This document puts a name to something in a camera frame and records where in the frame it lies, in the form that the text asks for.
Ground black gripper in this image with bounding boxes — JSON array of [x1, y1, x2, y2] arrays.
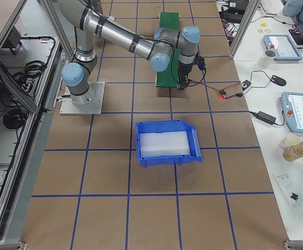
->
[[176, 62, 193, 90]]

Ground green conveyor belt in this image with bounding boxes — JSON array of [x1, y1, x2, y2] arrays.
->
[[156, 12, 180, 89]]

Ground small sensor board red LED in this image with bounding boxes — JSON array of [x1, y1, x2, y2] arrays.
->
[[217, 89, 227, 100]]

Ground blue plastic bin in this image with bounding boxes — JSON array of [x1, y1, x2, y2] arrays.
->
[[135, 120, 202, 168]]

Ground white foam pad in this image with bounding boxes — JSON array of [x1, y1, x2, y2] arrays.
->
[[139, 131, 190, 157]]

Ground black power adapter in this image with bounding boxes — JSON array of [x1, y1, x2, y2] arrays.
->
[[256, 111, 276, 125]]

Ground white mug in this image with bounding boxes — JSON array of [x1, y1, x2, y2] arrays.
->
[[258, 49, 276, 68]]

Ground black computer mouse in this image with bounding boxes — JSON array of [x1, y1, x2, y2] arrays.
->
[[271, 75, 287, 86]]

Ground teach pendant tablet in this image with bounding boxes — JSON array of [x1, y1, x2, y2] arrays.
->
[[280, 92, 303, 133], [263, 34, 302, 61]]

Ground white plastic cup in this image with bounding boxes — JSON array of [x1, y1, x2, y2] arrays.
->
[[279, 133, 300, 149]]

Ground drink can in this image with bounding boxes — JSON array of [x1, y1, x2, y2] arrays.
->
[[283, 141, 303, 162]]

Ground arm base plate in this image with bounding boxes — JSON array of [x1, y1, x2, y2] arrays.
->
[[59, 82, 105, 115]]

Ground aluminium frame post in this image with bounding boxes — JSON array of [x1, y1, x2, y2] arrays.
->
[[228, 0, 260, 59]]

